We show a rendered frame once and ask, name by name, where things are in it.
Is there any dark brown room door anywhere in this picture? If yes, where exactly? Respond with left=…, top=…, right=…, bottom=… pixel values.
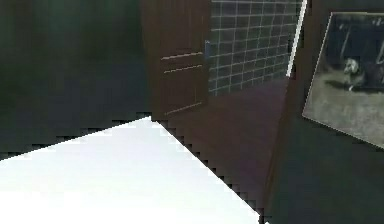
left=139, top=0, right=213, bottom=122

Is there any framed grey dog picture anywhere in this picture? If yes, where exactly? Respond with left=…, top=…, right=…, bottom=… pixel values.
left=301, top=11, right=384, bottom=150

